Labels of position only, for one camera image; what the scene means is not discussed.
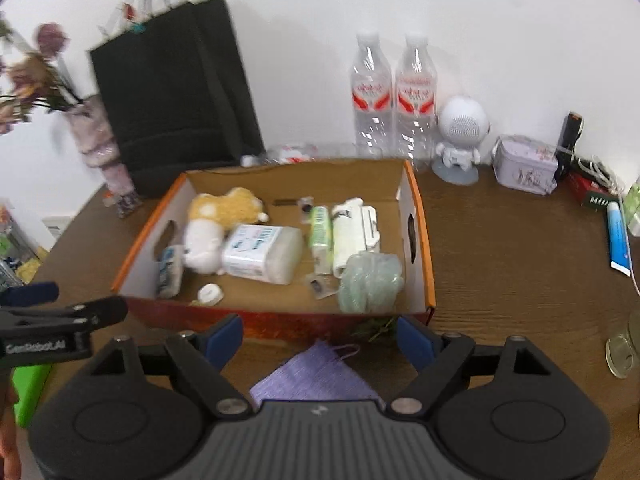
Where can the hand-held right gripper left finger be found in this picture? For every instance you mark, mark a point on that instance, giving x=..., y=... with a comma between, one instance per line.
x=225, y=341

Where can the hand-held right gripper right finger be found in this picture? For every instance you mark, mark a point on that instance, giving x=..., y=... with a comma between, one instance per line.
x=414, y=342

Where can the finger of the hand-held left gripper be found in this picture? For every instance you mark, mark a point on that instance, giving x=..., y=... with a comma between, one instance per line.
x=100, y=310
x=35, y=292

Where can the small white cap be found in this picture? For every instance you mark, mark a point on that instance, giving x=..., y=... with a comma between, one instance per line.
x=210, y=294

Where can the red cardboard box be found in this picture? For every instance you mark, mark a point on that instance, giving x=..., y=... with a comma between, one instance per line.
x=300, y=324

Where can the blue and white tissue packet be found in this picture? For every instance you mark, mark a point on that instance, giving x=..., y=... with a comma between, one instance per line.
x=170, y=270

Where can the white plastic wipes box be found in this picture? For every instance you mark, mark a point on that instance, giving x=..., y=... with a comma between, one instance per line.
x=260, y=255

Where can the purple woven pouch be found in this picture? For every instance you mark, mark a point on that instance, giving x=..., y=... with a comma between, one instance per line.
x=315, y=375

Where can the yellow and white plush toy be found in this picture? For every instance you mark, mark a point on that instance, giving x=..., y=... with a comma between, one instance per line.
x=205, y=240

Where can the white folding lint roller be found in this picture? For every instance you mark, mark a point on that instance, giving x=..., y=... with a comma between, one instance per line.
x=347, y=235

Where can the green tissue packet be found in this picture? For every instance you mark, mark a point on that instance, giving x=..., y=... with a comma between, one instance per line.
x=320, y=230

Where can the person's left hand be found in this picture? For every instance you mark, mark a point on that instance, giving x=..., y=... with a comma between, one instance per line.
x=7, y=440

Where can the blurred colourful goods rack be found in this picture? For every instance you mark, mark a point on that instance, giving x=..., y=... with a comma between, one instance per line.
x=15, y=250

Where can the mottled purple vase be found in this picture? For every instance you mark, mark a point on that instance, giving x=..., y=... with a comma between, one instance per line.
x=95, y=135

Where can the empty clear plastic bottle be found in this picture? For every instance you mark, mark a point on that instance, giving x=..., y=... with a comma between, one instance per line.
x=297, y=152

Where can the clear drinking glass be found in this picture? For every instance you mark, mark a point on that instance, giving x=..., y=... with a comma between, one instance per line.
x=622, y=355

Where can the pale printed tin box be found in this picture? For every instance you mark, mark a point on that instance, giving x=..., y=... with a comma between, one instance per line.
x=525, y=165

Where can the dried pink flowers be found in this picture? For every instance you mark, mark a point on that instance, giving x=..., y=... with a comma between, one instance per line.
x=30, y=75

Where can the black paper bag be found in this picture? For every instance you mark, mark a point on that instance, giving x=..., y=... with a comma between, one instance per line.
x=170, y=100

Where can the white robot speaker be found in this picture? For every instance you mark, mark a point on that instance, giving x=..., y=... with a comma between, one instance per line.
x=462, y=122

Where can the blue and white toothpaste tube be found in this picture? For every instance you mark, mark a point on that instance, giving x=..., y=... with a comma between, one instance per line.
x=619, y=240

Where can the small red box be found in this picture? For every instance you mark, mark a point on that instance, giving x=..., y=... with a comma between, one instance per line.
x=590, y=190

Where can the clear water bottle red label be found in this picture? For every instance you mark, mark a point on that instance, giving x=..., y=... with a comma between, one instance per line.
x=372, y=100
x=415, y=105

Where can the white wall socket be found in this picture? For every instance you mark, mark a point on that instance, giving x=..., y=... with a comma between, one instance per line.
x=55, y=225

